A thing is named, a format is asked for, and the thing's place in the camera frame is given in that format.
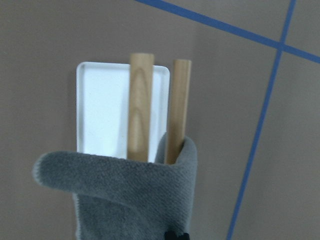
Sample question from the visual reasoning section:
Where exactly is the wooden rack rod near tray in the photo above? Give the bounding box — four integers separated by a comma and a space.
127, 53, 154, 162

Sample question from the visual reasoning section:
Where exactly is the grey cloth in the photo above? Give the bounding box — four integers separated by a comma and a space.
32, 136, 198, 240

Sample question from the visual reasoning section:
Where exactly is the wooden rack rod outer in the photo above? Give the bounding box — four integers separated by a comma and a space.
165, 59, 192, 165

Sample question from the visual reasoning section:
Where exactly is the white rectangular tray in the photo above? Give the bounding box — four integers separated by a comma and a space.
76, 61, 170, 163

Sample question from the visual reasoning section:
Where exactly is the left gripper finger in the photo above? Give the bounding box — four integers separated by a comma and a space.
164, 231, 190, 240

